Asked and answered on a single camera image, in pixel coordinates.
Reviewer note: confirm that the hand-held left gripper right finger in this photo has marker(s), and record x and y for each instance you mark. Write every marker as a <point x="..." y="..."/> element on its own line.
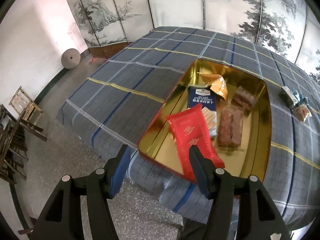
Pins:
<point x="202" y="175"/>

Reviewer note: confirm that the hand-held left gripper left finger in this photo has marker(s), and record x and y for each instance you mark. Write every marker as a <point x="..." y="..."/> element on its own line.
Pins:
<point x="120" y="175"/>

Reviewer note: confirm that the red snack packet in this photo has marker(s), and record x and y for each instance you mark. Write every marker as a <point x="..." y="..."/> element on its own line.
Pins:
<point x="192" y="132"/>

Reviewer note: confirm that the red and gold tin box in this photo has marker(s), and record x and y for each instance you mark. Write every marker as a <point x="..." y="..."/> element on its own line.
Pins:
<point x="160" y="145"/>

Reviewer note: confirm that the large clear fried snack packet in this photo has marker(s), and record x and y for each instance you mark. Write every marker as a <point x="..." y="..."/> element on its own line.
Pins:
<point x="230" y="127"/>

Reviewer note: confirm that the clear dough twist packet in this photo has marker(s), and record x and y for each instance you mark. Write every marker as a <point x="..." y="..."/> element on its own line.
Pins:
<point x="302" y="112"/>

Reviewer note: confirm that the navy cracker packet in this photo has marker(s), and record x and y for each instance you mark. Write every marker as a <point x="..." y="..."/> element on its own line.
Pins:
<point x="201" y="100"/>

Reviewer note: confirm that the small clear fried snack packet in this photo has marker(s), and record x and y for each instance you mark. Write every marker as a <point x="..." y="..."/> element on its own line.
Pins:
<point x="243" y="97"/>

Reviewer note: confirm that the orange snack packet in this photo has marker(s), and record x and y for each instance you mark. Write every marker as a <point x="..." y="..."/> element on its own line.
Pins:
<point x="220" y="85"/>

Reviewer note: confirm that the light wooden chair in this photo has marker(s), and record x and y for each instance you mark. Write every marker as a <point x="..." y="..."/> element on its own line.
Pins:
<point x="30" y="107"/>

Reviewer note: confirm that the dark wooden furniture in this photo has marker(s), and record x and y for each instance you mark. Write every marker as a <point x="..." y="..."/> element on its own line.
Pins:
<point x="10" y="150"/>

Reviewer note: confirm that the green snack packet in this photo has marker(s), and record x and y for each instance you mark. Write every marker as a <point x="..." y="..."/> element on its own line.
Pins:
<point x="286" y="95"/>

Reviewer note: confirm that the round stone millstone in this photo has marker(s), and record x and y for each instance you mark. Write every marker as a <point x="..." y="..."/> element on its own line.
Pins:
<point x="71" y="58"/>

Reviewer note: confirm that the painted folding screen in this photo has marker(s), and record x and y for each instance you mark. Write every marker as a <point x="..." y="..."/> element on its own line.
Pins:
<point x="175" y="2"/>

